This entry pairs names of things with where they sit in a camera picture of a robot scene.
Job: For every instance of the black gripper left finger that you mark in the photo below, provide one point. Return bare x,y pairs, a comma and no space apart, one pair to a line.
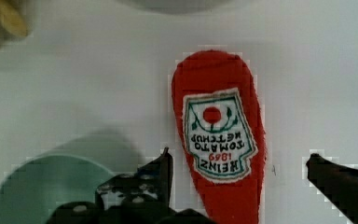
150,186

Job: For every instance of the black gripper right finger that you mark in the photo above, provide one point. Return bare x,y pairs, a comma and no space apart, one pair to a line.
338,183

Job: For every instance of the red plush ketchup bottle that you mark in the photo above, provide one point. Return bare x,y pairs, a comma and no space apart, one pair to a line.
218,118

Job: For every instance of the green perforated strainer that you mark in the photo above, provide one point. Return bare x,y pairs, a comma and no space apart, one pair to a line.
31,193

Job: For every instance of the lilac round plate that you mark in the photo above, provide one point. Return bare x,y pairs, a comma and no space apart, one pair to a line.
175,6

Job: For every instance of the yellow plush toy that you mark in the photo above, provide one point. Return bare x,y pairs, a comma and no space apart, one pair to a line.
11,19

